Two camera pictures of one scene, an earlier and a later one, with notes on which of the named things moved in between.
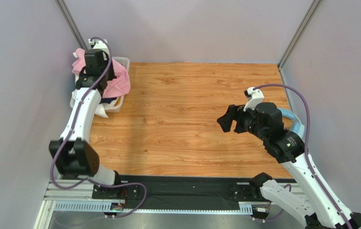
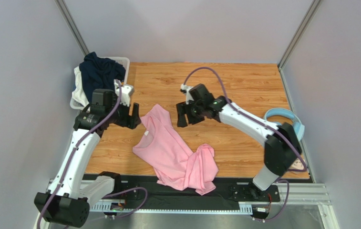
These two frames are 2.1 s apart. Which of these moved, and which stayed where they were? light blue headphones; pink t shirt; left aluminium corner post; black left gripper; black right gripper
Moved: black right gripper; pink t shirt; black left gripper
Stayed: left aluminium corner post; light blue headphones
